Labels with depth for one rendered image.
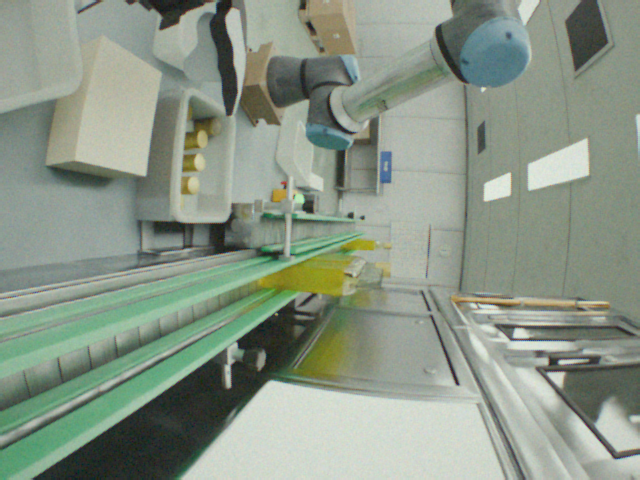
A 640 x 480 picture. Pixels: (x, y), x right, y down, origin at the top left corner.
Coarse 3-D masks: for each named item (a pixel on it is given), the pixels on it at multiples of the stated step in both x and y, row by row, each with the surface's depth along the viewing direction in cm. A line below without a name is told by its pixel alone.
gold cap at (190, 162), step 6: (186, 156) 52; (192, 156) 52; (198, 156) 52; (186, 162) 52; (192, 162) 52; (198, 162) 52; (204, 162) 54; (186, 168) 52; (192, 168) 52; (198, 168) 53
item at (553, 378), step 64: (448, 320) 80; (512, 320) 89; (576, 320) 84; (192, 384) 46; (512, 384) 46; (576, 384) 45; (128, 448) 28; (192, 448) 31; (512, 448) 28; (576, 448) 28
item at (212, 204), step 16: (192, 96) 45; (192, 112) 52; (208, 112) 53; (224, 112) 54; (192, 128) 56; (224, 128) 59; (176, 144) 43; (208, 144) 59; (224, 144) 59; (176, 160) 43; (208, 160) 59; (224, 160) 59; (176, 176) 43; (208, 176) 60; (224, 176) 59; (176, 192) 44; (208, 192) 60; (224, 192) 59; (176, 208) 44; (192, 208) 59; (208, 208) 60; (224, 208) 59
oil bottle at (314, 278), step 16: (288, 272) 65; (304, 272) 65; (320, 272) 64; (336, 272) 63; (352, 272) 63; (288, 288) 66; (304, 288) 65; (320, 288) 64; (336, 288) 63; (352, 288) 63
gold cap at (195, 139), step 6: (186, 132) 53; (192, 132) 52; (198, 132) 52; (204, 132) 53; (186, 138) 52; (192, 138) 52; (198, 138) 52; (204, 138) 53; (186, 144) 52; (192, 144) 52; (198, 144) 52; (204, 144) 54
